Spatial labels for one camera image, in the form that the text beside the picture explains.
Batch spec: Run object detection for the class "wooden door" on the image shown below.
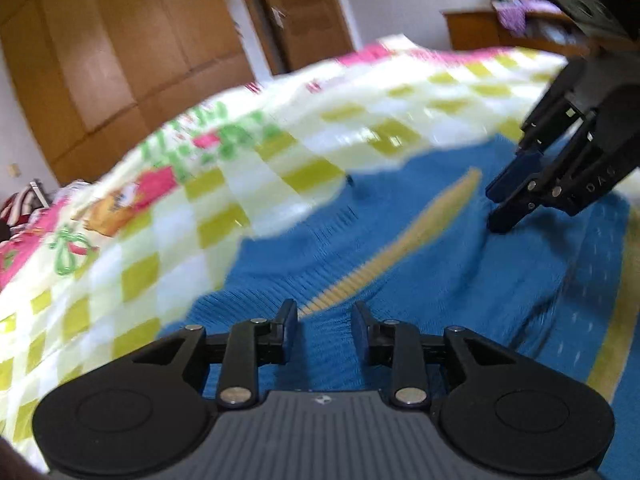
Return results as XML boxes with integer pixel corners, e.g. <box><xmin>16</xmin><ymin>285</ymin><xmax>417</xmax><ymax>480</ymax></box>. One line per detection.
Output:
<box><xmin>249</xmin><ymin>0</ymin><xmax>357</xmax><ymax>77</ymax></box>

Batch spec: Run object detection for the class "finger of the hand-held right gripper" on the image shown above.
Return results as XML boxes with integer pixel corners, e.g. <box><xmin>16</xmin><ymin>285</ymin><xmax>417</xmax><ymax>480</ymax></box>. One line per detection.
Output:
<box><xmin>488</xmin><ymin>109</ymin><xmax>609</xmax><ymax>234</ymax></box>
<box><xmin>485</xmin><ymin>62</ymin><xmax>602</xmax><ymax>206</ymax></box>

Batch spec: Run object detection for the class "red white striped cloth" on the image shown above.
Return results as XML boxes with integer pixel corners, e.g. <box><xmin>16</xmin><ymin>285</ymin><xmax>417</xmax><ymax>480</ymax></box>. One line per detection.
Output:
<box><xmin>0</xmin><ymin>182</ymin><xmax>52</xmax><ymax>233</ymax></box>

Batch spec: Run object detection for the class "blue striped knit sweater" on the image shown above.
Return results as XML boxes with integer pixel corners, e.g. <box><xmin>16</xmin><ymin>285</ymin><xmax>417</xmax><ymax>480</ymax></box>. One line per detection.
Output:
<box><xmin>159</xmin><ymin>132</ymin><xmax>640</xmax><ymax>480</ymax></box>

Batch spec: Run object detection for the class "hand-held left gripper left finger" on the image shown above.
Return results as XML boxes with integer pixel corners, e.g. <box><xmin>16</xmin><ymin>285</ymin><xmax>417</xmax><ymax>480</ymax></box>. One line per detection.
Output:
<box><xmin>131</xmin><ymin>299</ymin><xmax>300</xmax><ymax>409</ymax></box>

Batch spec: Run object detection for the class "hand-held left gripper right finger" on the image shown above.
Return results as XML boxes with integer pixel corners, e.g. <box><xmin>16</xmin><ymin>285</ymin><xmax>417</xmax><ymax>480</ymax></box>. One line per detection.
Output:
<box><xmin>351</xmin><ymin>301</ymin><xmax>522</xmax><ymax>408</ymax></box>

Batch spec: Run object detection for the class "wooden wardrobe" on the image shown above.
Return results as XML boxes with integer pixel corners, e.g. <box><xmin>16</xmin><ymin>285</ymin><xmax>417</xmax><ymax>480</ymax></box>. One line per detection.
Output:
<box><xmin>0</xmin><ymin>0</ymin><xmax>257</xmax><ymax>187</ymax></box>

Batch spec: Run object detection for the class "purple cloth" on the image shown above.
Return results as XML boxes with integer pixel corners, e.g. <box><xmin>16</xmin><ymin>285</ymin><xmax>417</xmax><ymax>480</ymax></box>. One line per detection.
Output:
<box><xmin>491</xmin><ymin>0</ymin><xmax>532</xmax><ymax>32</ymax></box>

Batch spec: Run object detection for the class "wooden nightstand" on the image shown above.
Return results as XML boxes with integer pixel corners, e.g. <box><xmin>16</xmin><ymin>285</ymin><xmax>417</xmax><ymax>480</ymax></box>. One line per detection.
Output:
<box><xmin>441</xmin><ymin>6</ymin><xmax>592</xmax><ymax>55</ymax></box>

